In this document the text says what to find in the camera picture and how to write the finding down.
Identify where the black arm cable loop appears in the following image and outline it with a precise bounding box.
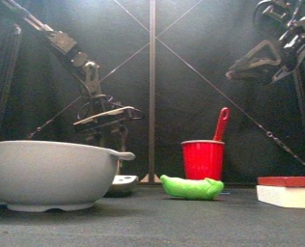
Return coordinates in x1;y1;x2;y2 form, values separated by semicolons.
75;94;117;121

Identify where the green toy pea pod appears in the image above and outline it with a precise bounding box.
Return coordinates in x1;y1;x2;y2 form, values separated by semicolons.
160;174;226;202

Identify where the large grey ceramic bowl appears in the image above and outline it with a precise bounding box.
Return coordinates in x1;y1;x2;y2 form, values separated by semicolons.
0;140;137;213

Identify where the diagonal brace wire with turnbuckle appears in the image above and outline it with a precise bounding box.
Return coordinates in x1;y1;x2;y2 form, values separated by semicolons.
112;0;305;177

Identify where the small grey flat object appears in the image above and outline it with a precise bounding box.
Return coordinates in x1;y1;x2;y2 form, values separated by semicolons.
105;175;141;196

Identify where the red ribbed plastic cup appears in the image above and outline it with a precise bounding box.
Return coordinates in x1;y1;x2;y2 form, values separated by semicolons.
180;139;226;181

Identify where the thin diagonal brace wire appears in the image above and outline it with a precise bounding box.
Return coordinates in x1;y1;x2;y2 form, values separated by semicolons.
26;0;205;141

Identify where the red and white box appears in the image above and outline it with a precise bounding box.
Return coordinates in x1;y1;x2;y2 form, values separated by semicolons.
256;175;305;209

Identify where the red plastic utensil handle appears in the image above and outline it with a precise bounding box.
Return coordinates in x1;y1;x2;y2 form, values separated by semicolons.
212;107;233;142

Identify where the grey vertical frame pole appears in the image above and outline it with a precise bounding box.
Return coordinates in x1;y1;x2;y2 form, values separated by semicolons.
138;0;165;184

